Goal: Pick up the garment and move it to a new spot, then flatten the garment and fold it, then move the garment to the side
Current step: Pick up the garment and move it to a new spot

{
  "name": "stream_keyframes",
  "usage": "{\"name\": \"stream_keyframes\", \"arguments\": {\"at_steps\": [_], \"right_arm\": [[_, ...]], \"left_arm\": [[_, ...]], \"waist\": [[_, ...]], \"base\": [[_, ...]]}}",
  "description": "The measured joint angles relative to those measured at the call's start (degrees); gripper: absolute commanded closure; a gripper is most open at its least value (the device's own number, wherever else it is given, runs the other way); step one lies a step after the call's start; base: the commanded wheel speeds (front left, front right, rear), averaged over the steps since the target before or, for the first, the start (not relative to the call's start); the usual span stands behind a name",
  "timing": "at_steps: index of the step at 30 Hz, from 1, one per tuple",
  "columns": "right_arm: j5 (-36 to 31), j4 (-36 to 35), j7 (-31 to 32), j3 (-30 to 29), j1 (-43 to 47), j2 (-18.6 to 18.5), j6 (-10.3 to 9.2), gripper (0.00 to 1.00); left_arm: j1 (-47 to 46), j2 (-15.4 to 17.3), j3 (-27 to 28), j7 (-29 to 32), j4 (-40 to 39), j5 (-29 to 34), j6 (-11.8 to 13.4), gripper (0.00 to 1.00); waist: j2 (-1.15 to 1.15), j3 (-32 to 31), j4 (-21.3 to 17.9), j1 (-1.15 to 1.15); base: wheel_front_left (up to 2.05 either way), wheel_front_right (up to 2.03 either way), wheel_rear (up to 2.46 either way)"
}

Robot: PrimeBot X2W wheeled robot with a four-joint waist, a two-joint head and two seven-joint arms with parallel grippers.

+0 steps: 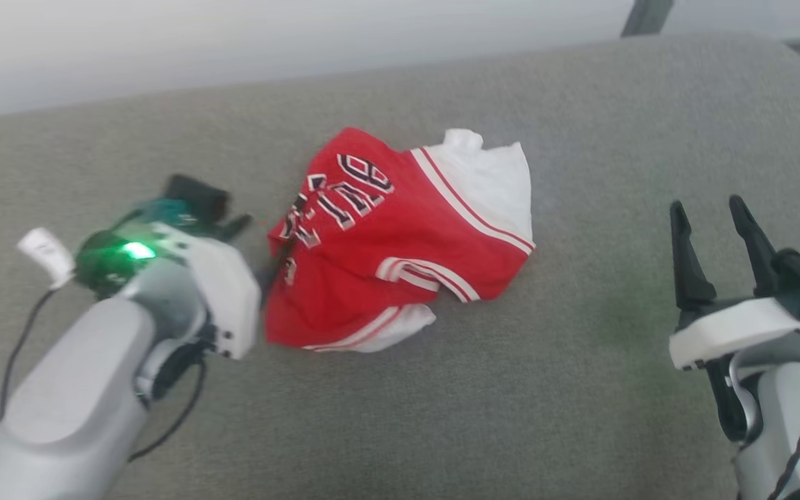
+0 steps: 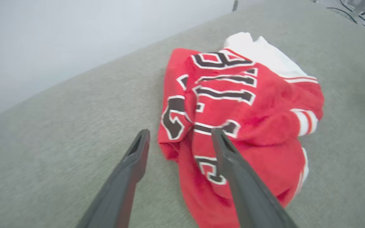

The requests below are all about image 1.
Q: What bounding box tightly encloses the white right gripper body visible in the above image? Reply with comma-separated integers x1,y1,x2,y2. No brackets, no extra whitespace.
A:
669,299,800,371

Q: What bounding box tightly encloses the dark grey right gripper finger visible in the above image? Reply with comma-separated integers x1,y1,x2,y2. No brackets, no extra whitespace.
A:
669,200,718,327
728,195,784,298

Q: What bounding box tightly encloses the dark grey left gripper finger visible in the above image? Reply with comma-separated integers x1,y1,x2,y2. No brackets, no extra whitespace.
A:
223,214,256,242
256,260,281,292

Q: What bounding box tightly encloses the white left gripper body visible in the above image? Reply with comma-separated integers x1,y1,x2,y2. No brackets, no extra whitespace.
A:
153,222,263,360

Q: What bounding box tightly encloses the red and white basketball jersey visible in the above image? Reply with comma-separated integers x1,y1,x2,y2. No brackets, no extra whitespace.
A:
263,127,536,353

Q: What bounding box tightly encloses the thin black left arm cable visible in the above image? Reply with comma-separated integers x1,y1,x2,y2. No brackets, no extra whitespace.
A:
0,288,57,421
128,360,208,463

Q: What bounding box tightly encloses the white cable tag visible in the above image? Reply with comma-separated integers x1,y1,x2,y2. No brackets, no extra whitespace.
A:
17,228,76,289

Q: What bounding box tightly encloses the dark grey wall post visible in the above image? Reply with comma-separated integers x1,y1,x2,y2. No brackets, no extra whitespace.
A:
621,0,675,38

